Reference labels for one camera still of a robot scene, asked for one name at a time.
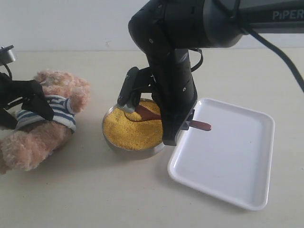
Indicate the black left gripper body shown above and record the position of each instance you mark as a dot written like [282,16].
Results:
[10,90]

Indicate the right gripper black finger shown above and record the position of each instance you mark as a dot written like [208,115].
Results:
[176,117]

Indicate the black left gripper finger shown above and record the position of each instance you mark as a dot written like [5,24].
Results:
[30,94]

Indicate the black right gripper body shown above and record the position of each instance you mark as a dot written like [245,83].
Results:
[165,43]

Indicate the dark red wooden spoon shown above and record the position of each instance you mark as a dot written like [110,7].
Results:
[147,115]

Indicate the beige teddy bear striped shirt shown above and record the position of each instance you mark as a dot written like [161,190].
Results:
[35,138]

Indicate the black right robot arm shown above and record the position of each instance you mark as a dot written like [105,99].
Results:
[222,23]

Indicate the yellow millet grains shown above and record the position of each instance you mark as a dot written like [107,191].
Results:
[122,131]

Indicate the round metal bowl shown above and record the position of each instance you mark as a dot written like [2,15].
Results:
[130,154]

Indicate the white rectangular plastic tray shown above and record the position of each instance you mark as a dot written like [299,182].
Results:
[232,161]

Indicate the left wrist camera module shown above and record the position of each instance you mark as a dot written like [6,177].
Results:
[7,55]

